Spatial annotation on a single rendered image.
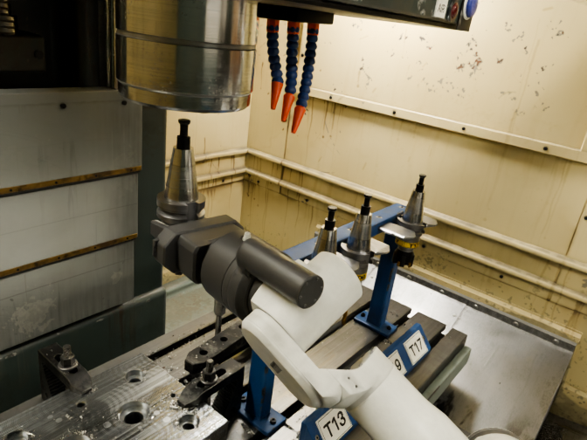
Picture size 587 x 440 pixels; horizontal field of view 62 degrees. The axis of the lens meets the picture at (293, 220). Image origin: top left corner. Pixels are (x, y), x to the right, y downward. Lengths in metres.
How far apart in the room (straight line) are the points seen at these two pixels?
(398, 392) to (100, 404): 0.54
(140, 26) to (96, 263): 0.73
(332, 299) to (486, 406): 0.98
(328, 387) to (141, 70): 0.37
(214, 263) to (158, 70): 0.21
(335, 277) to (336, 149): 1.23
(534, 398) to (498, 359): 0.13
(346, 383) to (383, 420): 0.05
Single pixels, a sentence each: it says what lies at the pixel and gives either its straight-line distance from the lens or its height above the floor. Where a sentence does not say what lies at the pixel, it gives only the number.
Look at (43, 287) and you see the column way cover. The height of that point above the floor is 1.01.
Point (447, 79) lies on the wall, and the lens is 1.51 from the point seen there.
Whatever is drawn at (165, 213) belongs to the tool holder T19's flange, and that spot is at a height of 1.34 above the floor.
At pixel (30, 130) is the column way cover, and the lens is 1.02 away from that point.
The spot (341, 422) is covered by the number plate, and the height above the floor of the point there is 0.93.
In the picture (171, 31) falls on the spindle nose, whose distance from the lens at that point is 0.55.
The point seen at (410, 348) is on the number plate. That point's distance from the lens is 1.17.
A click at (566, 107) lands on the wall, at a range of 1.43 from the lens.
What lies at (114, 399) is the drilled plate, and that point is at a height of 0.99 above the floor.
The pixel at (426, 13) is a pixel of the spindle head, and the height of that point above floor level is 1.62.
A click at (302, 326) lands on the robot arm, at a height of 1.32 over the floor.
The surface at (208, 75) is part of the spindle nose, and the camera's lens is 0.55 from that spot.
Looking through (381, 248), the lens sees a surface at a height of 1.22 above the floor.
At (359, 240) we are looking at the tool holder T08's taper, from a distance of 0.88.
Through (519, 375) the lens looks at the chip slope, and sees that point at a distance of 1.50.
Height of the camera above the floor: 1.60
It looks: 22 degrees down
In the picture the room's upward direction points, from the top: 8 degrees clockwise
